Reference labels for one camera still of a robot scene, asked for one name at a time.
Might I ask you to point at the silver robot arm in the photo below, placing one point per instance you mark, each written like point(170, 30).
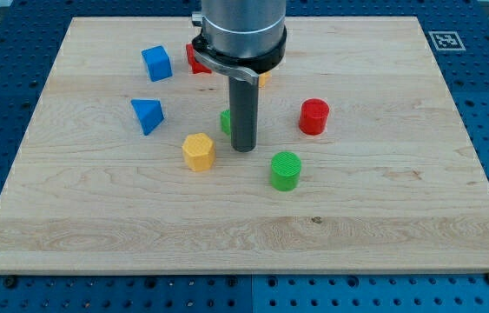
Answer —
point(240, 38)

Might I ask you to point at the red block behind arm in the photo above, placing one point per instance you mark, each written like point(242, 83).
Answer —
point(195, 66)

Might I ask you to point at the green cylinder block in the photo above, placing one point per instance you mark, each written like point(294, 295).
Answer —
point(285, 171)

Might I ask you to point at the small green block behind rod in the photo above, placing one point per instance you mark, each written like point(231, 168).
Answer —
point(225, 121)

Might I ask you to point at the yellow hexagonal block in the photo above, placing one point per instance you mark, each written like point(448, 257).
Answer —
point(198, 151)

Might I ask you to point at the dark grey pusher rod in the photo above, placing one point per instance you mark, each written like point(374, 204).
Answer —
point(243, 105)

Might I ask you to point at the small yellow block behind rod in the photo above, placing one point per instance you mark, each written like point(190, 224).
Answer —
point(263, 78)

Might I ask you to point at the red cylinder block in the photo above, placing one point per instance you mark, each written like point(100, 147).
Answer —
point(313, 117)

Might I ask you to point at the blue triangular prism block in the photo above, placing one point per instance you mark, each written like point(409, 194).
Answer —
point(149, 113)

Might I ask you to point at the light wooden board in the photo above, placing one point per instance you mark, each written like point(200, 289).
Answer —
point(392, 185)

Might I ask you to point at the blue cube block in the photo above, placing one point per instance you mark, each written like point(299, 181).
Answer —
point(157, 63)

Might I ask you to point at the white fiducial marker tag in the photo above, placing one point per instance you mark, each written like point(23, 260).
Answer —
point(444, 40)

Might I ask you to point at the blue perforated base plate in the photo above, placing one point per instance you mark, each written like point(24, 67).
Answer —
point(30, 37)

